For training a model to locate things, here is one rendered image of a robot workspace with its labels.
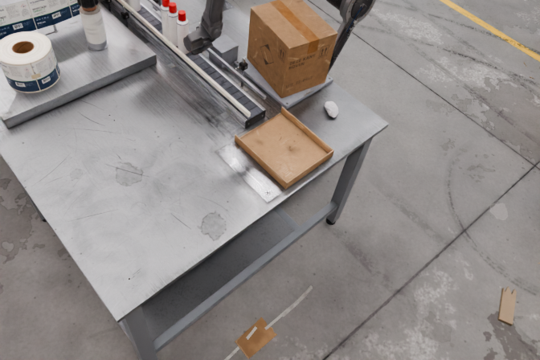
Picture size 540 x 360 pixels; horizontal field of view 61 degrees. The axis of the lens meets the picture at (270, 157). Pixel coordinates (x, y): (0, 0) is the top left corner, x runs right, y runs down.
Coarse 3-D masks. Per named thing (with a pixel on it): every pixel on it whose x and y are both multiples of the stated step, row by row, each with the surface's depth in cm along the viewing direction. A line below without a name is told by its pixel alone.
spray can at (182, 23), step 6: (180, 12) 190; (180, 18) 191; (186, 18) 194; (180, 24) 192; (186, 24) 193; (180, 30) 194; (186, 30) 195; (180, 36) 197; (180, 42) 199; (180, 48) 202; (186, 54) 204
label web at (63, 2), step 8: (48, 0) 194; (56, 0) 196; (64, 0) 199; (72, 0) 202; (48, 8) 196; (56, 8) 199; (64, 8) 201; (72, 8) 204; (48, 16) 198; (56, 16) 201; (64, 16) 204; (72, 16) 207
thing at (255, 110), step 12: (144, 12) 221; (144, 24) 215; (156, 24) 216; (156, 36) 211; (192, 60) 203; (204, 60) 203; (216, 72) 199; (228, 84) 195; (240, 96) 191; (252, 108) 188
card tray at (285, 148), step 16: (288, 112) 190; (256, 128) 187; (272, 128) 188; (288, 128) 189; (304, 128) 187; (240, 144) 180; (256, 144) 182; (272, 144) 183; (288, 144) 184; (304, 144) 185; (320, 144) 184; (256, 160) 176; (272, 160) 178; (288, 160) 178; (304, 160) 179; (320, 160) 176; (272, 176) 173; (288, 176) 174
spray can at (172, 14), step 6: (174, 6) 193; (168, 12) 196; (174, 12) 194; (168, 18) 197; (174, 18) 196; (168, 24) 199; (174, 24) 198; (174, 30) 200; (174, 36) 203; (174, 42) 205
